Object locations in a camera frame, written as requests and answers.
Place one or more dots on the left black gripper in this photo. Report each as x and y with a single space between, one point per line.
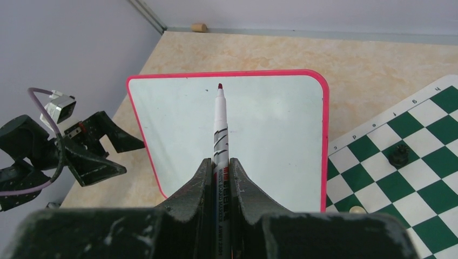
85 156

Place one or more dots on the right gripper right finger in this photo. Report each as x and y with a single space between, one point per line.
252 211

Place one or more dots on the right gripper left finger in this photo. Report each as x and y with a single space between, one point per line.
186 218

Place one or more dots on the magenta whiteboard marker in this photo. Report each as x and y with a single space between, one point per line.
221 178

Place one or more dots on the pink framed whiteboard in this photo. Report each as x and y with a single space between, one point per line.
278 123

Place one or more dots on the white chess piece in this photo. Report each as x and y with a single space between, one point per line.
357 210

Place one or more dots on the cork stopper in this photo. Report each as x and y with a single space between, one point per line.
199 27

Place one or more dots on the black chess piece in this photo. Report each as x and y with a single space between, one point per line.
399 157

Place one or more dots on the green white chessboard mat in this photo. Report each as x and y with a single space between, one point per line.
422 195

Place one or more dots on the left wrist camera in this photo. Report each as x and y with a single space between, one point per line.
60 108

